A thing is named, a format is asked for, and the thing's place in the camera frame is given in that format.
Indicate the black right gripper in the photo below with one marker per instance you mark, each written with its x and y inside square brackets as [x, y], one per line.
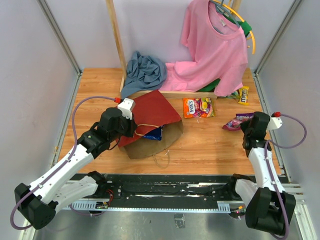
[243, 126]

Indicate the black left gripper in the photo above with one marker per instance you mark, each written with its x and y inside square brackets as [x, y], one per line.
[132, 126]

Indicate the purple Fox's candy bag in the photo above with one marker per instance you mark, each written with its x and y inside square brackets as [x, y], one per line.
[235, 123]

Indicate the red brown paper bag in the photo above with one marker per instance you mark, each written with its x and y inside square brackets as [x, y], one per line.
[151, 111]

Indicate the yellow M&M's candy bag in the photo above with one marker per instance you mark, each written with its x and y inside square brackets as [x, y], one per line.
[243, 98]

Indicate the green snack bag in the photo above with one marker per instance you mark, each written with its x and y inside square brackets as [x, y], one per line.
[234, 95]

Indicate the orange Fox's candy bag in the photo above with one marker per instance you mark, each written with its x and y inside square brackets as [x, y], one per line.
[198, 108]

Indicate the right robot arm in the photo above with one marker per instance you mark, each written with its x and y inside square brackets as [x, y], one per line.
[269, 208]

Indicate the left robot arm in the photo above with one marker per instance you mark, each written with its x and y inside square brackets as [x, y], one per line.
[42, 199]

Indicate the blue snack bag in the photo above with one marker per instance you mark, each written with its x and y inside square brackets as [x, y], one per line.
[155, 134]

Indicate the crumpled blue cloth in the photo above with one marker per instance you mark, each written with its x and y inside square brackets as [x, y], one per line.
[143, 73]

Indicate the pink t-shirt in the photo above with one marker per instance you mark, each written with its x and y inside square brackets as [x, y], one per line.
[218, 49]

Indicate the yellow clothes hanger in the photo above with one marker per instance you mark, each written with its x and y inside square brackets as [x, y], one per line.
[246, 27]

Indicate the grey clothes hanger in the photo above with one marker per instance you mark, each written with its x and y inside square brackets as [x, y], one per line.
[221, 20]

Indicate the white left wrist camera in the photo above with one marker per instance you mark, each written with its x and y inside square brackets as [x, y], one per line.
[126, 106]

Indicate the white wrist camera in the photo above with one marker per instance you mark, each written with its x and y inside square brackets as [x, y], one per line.
[275, 121]
[126, 106]

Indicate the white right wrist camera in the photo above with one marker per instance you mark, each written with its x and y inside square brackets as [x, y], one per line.
[275, 121]

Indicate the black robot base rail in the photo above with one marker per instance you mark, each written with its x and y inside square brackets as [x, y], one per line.
[170, 192]

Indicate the wooden clothes rack frame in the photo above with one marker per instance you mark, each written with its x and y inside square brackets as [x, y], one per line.
[123, 63]

